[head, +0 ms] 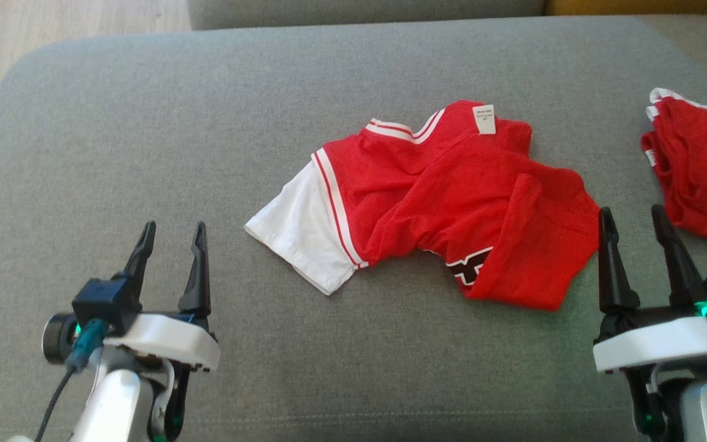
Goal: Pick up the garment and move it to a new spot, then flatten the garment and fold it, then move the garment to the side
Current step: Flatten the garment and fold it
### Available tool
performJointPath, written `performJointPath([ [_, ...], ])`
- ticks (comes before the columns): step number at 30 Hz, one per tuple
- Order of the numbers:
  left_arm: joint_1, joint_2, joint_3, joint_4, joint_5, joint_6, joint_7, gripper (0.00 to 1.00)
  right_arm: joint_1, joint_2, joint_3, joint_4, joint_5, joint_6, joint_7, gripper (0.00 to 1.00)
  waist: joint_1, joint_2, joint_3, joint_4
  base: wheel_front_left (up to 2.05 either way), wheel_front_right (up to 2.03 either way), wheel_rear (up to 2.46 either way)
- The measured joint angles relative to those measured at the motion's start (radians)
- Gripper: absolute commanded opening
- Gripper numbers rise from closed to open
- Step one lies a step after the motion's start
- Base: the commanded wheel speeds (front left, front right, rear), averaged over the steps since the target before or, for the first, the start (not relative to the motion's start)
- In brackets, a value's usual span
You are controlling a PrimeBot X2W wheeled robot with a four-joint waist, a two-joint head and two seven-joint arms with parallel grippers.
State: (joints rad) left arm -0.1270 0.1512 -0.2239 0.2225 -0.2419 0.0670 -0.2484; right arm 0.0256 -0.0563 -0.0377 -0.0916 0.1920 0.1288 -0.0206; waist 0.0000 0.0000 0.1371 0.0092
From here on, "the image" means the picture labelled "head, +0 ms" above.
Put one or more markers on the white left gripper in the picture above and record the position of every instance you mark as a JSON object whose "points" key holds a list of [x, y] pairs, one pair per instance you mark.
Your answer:
{"points": [[169, 341]]}

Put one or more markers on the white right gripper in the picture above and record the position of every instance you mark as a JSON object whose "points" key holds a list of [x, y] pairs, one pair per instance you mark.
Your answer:
{"points": [[654, 344]]}

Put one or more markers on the red white-trim basketball shorts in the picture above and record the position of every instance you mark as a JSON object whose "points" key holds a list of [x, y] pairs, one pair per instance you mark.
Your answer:
{"points": [[703, 178]]}

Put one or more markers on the red white-sleeved jersey shirt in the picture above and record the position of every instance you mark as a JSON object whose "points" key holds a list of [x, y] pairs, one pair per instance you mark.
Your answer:
{"points": [[452, 196]]}

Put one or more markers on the grey sofa seat cushion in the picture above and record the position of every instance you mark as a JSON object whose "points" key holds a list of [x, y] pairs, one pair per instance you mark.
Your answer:
{"points": [[145, 153]]}

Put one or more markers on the yellow sofa back cushion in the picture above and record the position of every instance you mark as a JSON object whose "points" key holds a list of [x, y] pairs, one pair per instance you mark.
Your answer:
{"points": [[642, 6]]}

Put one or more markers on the grey sofa back cushion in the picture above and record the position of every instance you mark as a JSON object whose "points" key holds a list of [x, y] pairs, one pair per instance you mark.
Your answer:
{"points": [[359, 12]]}

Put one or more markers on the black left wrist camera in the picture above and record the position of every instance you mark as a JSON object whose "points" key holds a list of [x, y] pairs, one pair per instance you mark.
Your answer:
{"points": [[105, 301]]}

